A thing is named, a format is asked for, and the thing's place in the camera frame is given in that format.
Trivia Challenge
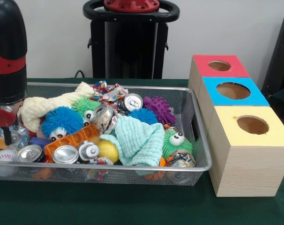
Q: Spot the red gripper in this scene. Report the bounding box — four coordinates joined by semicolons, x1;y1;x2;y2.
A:
0;108;16;146

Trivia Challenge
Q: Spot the clear plastic bottle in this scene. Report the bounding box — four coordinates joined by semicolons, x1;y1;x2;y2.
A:
6;124;31;150

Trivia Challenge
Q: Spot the purple spiky ball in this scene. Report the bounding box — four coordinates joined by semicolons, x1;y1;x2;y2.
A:
143;96;177;126

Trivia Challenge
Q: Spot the wooden box with three holes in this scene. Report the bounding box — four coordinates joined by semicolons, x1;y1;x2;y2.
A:
188;54;284;197

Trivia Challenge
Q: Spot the white baseball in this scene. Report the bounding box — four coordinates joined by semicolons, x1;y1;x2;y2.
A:
0;150;18;163

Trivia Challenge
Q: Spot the blue spiky toy with eyes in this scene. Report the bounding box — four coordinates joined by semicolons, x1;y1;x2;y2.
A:
41;106;84;139

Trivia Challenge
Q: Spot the cream knit cloth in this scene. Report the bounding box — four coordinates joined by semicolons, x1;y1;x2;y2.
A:
16;81;95;132

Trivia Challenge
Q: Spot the orange plastic tray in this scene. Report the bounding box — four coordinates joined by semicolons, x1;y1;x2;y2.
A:
44;123;101;157

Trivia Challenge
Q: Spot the crushed silver can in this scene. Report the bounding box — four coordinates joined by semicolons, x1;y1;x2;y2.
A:
89;104;118;136

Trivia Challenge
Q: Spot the yellow ball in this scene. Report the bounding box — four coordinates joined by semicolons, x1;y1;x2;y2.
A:
97;140;120;164

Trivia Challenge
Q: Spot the mint green cloth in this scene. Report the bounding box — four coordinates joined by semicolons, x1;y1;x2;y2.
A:
99;114;165;167

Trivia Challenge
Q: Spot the black drink can silver top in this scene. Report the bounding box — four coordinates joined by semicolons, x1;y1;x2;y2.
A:
118;93;144;115

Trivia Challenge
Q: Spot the dark green table cloth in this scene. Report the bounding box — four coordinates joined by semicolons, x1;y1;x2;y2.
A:
0;77;284;225

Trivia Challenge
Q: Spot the green spiky toy with eyes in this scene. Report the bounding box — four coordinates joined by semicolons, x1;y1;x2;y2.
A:
162;130;193;162

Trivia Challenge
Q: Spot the black upright panel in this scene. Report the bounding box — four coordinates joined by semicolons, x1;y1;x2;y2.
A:
261;15;284;94

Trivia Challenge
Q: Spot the silver wire mesh bin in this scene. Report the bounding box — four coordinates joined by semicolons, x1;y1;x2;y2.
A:
0;82;212;187

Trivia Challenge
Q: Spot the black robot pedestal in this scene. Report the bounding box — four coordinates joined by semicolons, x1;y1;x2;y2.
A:
82;0;180;80

